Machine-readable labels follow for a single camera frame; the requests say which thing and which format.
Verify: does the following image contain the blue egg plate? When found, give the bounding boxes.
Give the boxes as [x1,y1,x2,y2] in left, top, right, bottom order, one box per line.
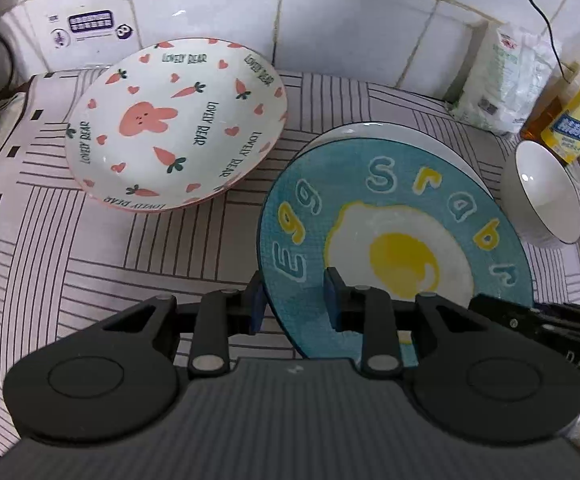
[258,139,533,360]

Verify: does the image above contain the white plate with sun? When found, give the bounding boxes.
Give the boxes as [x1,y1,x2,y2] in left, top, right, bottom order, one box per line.
[296,122,491,195]

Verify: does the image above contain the white carrot bunny plate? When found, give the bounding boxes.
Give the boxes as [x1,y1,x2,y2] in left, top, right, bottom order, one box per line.
[64,38,288,212]

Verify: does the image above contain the large white ribbed bowl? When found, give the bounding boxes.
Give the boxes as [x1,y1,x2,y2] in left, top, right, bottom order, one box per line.
[500,141,580,249]

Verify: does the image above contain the striped table mat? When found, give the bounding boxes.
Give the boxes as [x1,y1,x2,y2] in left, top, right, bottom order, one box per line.
[0,65,580,456]

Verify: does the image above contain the yellow label cooking wine bottle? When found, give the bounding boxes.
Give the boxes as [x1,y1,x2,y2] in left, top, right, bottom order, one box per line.
[520,62,580,166]

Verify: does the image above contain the white salt bag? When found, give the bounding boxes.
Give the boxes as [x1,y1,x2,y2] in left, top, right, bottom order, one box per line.
[450,23,562,136]

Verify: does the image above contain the wall sticker label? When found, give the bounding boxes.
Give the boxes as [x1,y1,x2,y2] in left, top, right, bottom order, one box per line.
[47,9,134,49]

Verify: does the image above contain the black power cable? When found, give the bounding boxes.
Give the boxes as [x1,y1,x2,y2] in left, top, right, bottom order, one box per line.
[513,0,579,84]

